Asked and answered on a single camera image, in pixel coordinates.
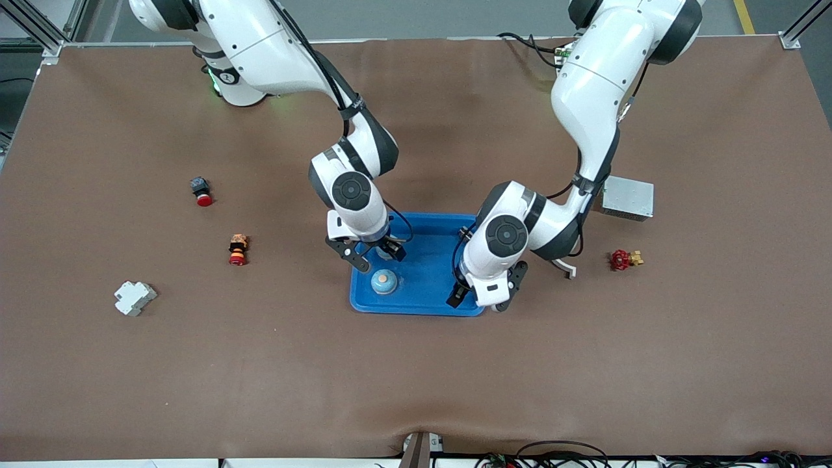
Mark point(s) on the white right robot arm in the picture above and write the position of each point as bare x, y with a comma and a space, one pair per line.
260, 45

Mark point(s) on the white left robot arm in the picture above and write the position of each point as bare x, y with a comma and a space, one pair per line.
585, 91

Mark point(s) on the blue plastic tray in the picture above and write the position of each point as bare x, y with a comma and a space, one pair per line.
422, 286

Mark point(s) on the white curved pipe clamp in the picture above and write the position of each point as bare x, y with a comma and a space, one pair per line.
569, 270

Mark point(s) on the red emergency stop orange base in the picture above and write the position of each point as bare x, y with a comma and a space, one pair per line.
238, 250

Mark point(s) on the red valve with brass fitting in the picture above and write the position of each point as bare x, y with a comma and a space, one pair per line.
621, 260

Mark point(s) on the red push button black base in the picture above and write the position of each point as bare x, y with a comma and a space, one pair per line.
203, 195

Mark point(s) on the silver metal box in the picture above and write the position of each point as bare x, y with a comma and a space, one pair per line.
630, 198

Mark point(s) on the white circuit breaker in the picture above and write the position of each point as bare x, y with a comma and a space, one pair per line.
133, 298

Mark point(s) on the grey metal clamp bracket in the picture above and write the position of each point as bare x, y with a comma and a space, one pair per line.
419, 452

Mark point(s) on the aluminium frame corner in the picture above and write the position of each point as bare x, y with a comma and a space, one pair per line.
51, 51
790, 41

